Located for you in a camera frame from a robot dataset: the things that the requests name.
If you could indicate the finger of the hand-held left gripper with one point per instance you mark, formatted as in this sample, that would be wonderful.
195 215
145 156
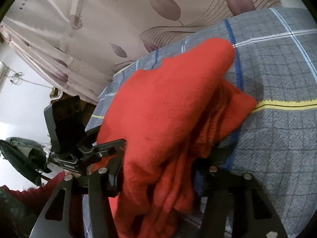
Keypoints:
109 147
92 132

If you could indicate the grey plaid blanket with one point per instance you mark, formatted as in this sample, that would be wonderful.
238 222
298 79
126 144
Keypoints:
272 141

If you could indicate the floral patterned object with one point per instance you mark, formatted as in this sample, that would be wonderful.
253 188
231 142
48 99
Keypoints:
55 95

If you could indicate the red knit garment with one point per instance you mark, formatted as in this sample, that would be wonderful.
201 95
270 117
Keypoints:
161 104

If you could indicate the person's left forearm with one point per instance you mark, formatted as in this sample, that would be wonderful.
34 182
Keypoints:
37 191

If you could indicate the dark green jacket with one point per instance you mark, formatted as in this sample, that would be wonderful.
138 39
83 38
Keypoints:
19 153

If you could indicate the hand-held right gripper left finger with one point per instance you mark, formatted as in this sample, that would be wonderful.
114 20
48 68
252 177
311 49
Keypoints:
115 182

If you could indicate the beige leaf print curtain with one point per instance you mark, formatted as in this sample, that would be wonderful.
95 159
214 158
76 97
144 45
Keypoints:
111 17

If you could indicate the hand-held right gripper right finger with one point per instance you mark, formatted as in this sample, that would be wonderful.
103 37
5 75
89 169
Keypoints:
213 191

